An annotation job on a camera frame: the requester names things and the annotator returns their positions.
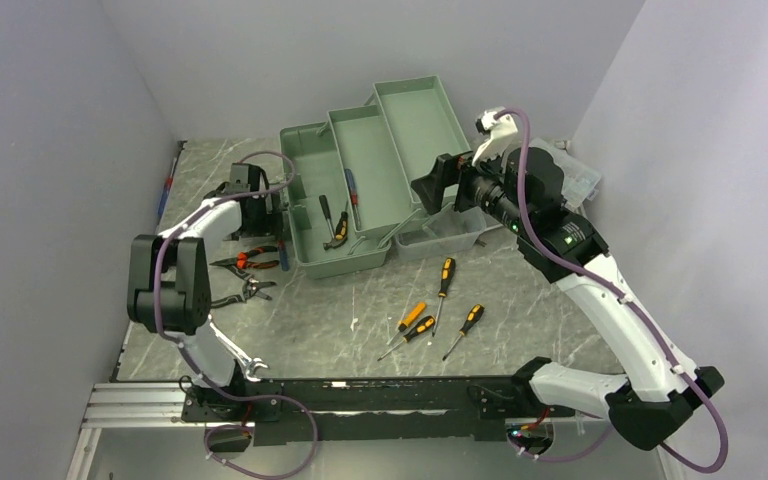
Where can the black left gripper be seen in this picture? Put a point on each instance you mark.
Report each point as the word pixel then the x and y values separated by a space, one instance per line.
pixel 271 224

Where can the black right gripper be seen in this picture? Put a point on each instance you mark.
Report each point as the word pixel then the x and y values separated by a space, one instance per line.
pixel 449 170

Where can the green toolbox base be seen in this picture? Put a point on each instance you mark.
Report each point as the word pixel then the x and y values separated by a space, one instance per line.
pixel 319 181

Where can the yellow black handle hammer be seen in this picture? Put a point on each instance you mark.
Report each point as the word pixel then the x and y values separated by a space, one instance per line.
pixel 339 231

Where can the blue red long screwdriver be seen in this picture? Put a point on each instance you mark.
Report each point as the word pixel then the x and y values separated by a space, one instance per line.
pixel 353 197

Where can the yellow black stubby screwdriver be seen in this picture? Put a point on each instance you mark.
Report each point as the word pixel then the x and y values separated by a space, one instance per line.
pixel 472 318

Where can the yellow black medium screwdriver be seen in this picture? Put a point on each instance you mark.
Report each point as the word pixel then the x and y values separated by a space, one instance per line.
pixel 418 328

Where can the short yellow screwdriver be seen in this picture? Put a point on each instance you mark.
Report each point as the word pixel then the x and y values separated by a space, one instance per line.
pixel 408 320

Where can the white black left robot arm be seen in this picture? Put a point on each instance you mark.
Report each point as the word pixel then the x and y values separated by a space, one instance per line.
pixel 169 290

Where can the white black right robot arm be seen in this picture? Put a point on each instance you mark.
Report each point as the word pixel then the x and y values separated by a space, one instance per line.
pixel 659 388

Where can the orange black needle-nose pliers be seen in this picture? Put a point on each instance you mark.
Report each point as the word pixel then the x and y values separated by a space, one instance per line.
pixel 248 260

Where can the blue red small screwdriver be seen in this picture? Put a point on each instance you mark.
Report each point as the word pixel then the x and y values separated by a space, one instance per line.
pixel 283 255

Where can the green top toolbox tray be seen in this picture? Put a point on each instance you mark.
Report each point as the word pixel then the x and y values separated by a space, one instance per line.
pixel 414 123

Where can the green toolbox tray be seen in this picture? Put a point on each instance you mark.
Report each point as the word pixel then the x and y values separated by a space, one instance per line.
pixel 371 172
pixel 414 123

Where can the black yellow pliers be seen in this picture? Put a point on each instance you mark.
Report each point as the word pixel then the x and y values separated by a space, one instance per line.
pixel 251 288

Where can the green middle toolbox tray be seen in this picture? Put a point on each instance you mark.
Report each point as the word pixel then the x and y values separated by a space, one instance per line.
pixel 371 172

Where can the long yellow black screwdriver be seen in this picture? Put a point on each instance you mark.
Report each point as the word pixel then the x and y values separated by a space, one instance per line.
pixel 447 275

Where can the clear compartment organizer box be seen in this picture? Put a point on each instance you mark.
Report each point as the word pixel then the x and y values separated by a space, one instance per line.
pixel 581 182

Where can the large silver open-end wrench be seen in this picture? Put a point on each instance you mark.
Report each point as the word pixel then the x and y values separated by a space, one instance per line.
pixel 249 365

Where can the red blue tool at wall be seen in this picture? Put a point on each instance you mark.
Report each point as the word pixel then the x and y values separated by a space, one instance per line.
pixel 169 180

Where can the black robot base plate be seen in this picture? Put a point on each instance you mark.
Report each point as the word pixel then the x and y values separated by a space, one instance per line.
pixel 303 426

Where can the aluminium frame rail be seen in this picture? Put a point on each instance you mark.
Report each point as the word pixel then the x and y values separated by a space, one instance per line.
pixel 132 404

